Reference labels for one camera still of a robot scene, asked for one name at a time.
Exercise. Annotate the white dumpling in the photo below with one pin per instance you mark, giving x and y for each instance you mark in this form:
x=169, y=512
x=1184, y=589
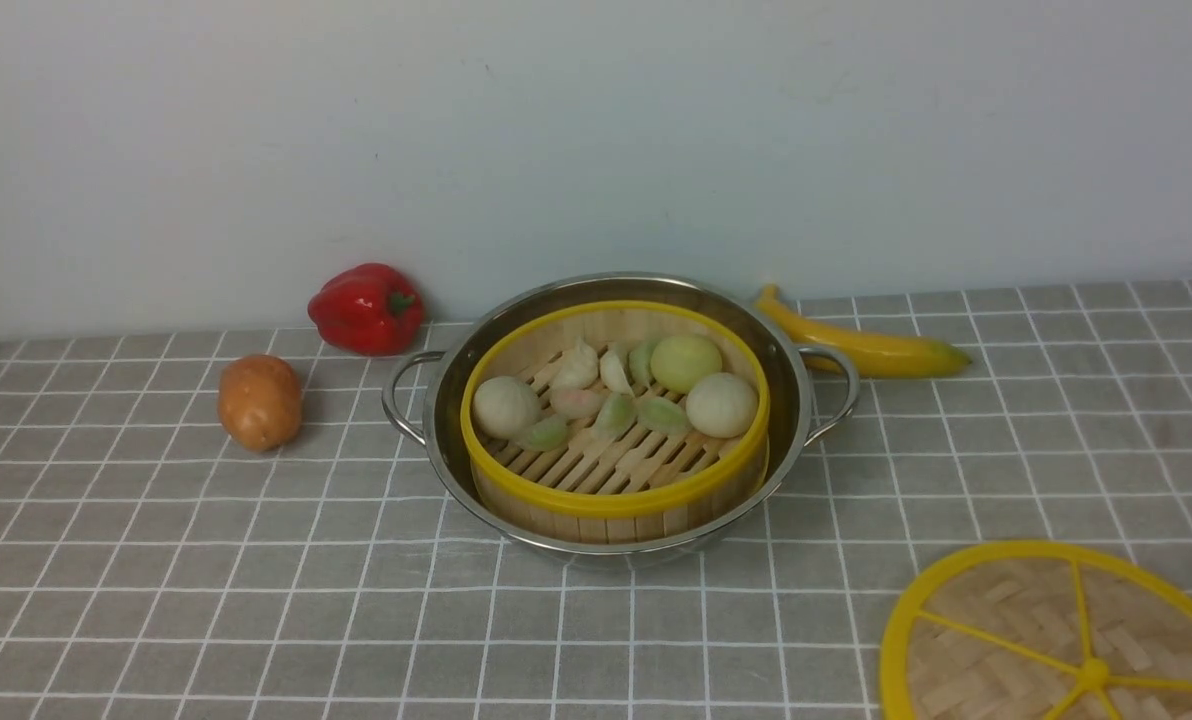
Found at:
x=613, y=369
x=578, y=367

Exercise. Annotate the green dumpling upper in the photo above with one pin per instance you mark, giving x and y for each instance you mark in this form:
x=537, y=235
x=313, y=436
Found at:
x=617, y=414

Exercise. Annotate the brown potato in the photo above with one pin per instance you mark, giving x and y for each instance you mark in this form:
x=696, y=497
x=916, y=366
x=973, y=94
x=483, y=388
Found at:
x=260, y=403

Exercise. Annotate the green dumpling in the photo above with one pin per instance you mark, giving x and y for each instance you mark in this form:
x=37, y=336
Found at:
x=617, y=414
x=660, y=415

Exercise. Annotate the white steamed bun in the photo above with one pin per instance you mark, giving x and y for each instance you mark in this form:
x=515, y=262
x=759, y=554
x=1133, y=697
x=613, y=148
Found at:
x=504, y=406
x=722, y=405

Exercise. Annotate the yellow bamboo steamer basket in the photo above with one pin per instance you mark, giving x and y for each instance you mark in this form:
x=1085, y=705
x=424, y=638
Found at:
x=558, y=480

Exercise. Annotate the white dumpling front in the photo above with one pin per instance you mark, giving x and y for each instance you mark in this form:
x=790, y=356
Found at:
x=613, y=369

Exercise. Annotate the stainless steel pot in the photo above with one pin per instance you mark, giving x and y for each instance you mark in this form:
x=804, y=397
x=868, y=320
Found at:
x=812, y=390

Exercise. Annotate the yellow bamboo steamer lid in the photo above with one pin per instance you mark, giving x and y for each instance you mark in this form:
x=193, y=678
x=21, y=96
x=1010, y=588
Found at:
x=1037, y=630

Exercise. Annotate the yellow-green steamed bun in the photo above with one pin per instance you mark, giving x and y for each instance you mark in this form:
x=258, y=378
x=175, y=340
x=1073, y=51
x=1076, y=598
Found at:
x=680, y=361

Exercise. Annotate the yellow banana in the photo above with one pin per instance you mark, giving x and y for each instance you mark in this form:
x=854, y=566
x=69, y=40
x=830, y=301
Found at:
x=876, y=356

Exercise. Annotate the red bell pepper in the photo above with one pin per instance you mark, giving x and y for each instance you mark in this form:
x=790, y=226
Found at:
x=370, y=310

